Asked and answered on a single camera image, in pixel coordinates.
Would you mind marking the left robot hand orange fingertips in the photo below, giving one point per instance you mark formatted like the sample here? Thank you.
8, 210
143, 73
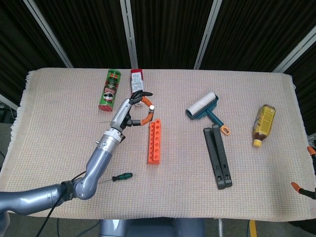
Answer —
121, 113

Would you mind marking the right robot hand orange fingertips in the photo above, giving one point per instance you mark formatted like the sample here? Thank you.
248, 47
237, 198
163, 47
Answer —
311, 193

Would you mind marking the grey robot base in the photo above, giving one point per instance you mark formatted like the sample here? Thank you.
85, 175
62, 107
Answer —
150, 228

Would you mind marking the orange screwdriver holder block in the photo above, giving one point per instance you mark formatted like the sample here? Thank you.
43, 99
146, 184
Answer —
154, 148

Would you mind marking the black folding stand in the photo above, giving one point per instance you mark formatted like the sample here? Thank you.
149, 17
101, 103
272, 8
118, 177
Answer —
218, 158

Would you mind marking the green Pringles can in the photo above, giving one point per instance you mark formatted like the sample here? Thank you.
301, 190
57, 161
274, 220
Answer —
109, 91

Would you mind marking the red ketchup bottle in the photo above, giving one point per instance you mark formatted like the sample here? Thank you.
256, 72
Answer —
137, 81

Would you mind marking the teal lint roller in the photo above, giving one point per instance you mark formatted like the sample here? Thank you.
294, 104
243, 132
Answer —
201, 105

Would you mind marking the yellow label tea bottle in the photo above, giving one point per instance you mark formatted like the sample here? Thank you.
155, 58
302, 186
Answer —
264, 123

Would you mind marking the white table leg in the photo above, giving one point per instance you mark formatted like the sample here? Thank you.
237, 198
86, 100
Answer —
220, 228

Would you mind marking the beige woven tablecloth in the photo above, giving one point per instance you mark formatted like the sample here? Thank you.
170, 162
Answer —
185, 197

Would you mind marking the silver partition frame post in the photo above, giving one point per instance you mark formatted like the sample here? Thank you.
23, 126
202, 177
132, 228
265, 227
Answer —
207, 34
296, 51
48, 32
8, 101
129, 32

